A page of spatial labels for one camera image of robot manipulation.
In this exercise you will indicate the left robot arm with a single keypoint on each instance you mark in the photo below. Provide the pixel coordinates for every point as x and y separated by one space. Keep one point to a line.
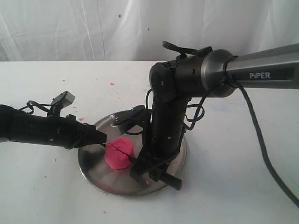
200 74

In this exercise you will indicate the round steel plate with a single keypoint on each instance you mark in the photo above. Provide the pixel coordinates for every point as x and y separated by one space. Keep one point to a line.
114 182

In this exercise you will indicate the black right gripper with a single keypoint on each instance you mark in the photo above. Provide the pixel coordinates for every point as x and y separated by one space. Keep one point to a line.
62 132

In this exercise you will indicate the black knife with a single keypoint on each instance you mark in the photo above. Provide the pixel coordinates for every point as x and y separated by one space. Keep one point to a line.
156 161

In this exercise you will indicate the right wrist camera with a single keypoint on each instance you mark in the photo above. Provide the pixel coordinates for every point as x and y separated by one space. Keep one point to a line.
63 100

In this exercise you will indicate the pink dough lump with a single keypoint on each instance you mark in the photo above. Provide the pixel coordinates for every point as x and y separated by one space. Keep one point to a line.
116 153

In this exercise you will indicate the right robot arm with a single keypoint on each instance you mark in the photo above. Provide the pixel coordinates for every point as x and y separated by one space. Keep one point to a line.
4 121

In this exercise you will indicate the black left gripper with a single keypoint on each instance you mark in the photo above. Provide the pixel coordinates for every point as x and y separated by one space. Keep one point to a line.
161 138

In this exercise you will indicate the white backdrop curtain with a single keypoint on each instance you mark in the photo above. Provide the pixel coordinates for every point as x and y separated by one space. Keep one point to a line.
126 30

